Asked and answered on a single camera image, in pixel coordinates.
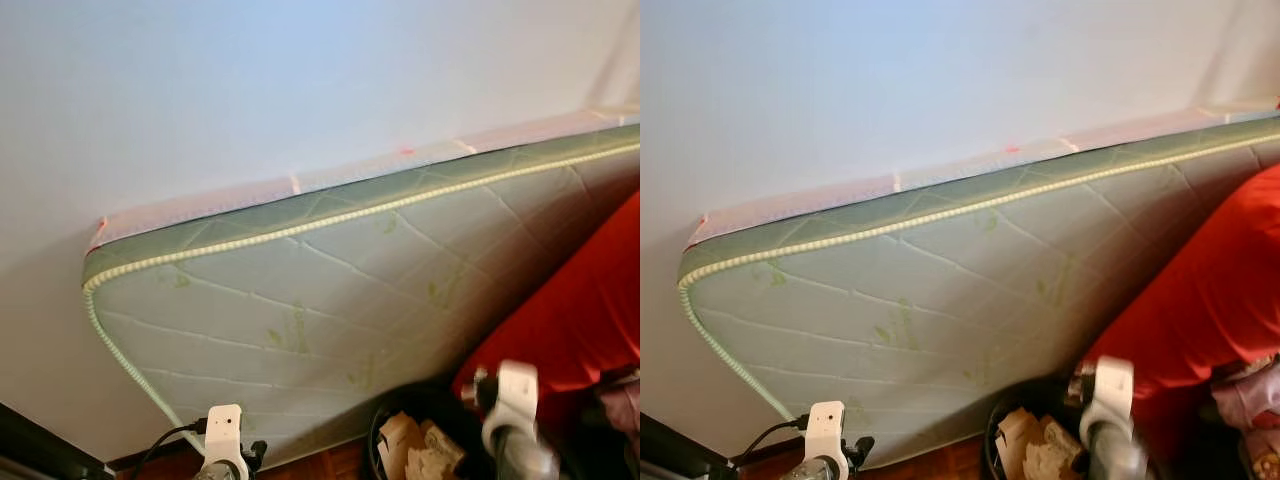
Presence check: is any black waste bin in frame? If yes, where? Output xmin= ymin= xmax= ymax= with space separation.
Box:
xmin=368 ymin=380 xmax=501 ymax=480
xmin=985 ymin=375 xmax=1101 ymax=480

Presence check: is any crumpled paper trash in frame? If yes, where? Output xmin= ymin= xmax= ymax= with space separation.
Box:
xmin=995 ymin=405 xmax=1086 ymax=480
xmin=378 ymin=410 xmax=466 ymax=480

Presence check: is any red fabric cushion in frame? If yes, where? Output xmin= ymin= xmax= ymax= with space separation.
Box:
xmin=1085 ymin=165 xmax=1280 ymax=461
xmin=450 ymin=190 xmax=640 ymax=431

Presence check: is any green quilted mattress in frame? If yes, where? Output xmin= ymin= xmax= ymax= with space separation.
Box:
xmin=80 ymin=125 xmax=640 ymax=471
xmin=677 ymin=115 xmax=1280 ymax=466

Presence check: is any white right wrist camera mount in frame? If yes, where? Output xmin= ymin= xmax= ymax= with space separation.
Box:
xmin=482 ymin=360 xmax=541 ymax=451
xmin=1080 ymin=355 xmax=1136 ymax=446

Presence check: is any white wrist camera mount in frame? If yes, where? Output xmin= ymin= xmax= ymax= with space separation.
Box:
xmin=1080 ymin=355 xmax=1136 ymax=446
xmin=203 ymin=403 xmax=249 ymax=476
xmin=805 ymin=400 xmax=851 ymax=476
xmin=482 ymin=360 xmax=541 ymax=451

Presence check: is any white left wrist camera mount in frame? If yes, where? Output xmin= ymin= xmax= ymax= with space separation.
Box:
xmin=203 ymin=403 xmax=249 ymax=476
xmin=805 ymin=400 xmax=851 ymax=476

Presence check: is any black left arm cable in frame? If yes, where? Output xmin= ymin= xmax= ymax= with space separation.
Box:
xmin=130 ymin=420 xmax=208 ymax=480
xmin=730 ymin=415 xmax=809 ymax=476

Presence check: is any black sliding door frame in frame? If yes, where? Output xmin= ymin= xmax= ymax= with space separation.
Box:
xmin=0 ymin=400 xmax=116 ymax=480
xmin=640 ymin=412 xmax=716 ymax=480

